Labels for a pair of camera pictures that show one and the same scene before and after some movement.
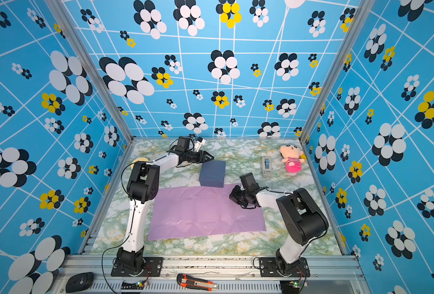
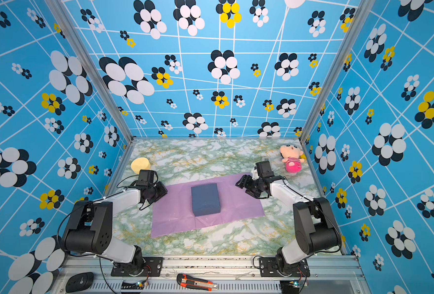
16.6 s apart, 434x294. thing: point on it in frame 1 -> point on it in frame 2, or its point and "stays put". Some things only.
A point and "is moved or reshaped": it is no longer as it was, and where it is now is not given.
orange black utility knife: (186, 281) stays put
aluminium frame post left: (94, 66) stays put
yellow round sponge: (143, 159) stays put
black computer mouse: (79, 282) stays put
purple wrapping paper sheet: (178, 212) is moved or reshaped
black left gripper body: (192, 157) -> (156, 192)
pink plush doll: (292, 154) stays put
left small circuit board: (133, 285) stays put
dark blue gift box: (212, 174) -> (205, 199)
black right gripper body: (246, 195) -> (252, 186)
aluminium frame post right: (361, 13) stays put
